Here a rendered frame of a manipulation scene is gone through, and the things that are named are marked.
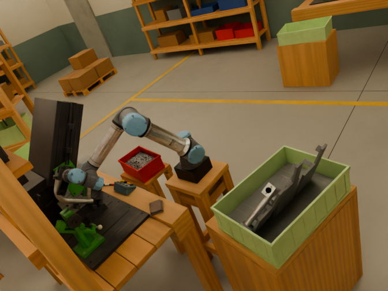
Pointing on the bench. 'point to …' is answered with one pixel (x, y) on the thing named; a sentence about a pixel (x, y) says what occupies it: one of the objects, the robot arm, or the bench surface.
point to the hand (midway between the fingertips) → (58, 179)
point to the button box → (123, 187)
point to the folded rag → (156, 207)
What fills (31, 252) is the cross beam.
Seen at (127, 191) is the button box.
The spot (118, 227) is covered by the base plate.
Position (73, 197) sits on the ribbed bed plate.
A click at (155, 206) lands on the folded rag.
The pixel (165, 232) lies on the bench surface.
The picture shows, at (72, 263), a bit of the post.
